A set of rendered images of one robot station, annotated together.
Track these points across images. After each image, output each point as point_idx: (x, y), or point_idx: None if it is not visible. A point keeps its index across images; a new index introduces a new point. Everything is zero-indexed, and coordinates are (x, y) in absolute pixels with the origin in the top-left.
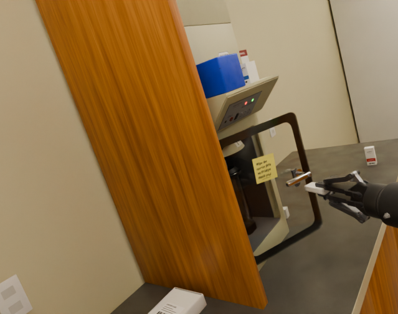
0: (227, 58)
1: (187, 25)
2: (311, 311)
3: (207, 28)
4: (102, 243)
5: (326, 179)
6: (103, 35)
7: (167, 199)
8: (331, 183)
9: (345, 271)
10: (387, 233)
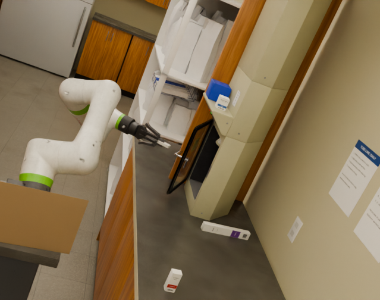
0: (212, 81)
1: (241, 68)
2: (149, 172)
3: (243, 75)
4: None
5: (159, 133)
6: None
7: None
8: (157, 137)
9: (144, 184)
10: (132, 251)
